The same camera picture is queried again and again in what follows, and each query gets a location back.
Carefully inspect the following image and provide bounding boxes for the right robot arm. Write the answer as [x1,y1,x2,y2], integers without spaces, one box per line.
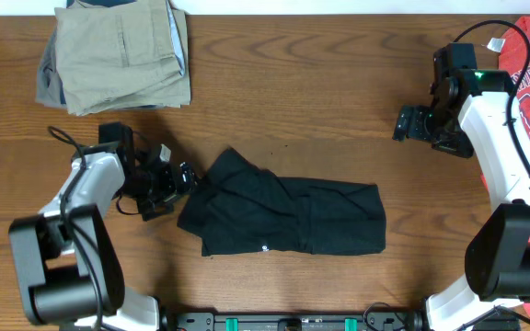
[393,66,530,330]

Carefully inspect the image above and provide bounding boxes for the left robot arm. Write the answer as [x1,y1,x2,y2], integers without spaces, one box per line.
[8,143,197,330]

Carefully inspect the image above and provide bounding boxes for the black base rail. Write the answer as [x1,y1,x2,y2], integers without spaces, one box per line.
[159,311,429,331]

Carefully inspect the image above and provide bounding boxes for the folded grey garment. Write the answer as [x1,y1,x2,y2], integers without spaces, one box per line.
[34,0,167,111]

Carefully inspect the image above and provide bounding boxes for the black t-shirt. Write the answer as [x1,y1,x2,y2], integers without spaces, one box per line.
[178,148,386,257]

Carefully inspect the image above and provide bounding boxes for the folded khaki trousers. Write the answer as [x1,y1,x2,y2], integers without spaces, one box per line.
[53,0,192,117]

